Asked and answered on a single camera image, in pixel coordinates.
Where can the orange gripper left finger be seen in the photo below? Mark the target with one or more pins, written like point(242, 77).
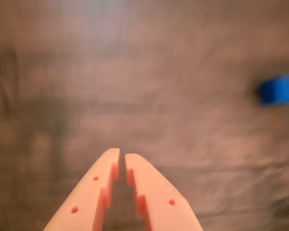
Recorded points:
point(86, 197)

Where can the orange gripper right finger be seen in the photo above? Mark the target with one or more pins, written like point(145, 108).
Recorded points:
point(156, 192)

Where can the small blue cube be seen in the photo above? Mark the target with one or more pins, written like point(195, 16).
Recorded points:
point(279, 89)

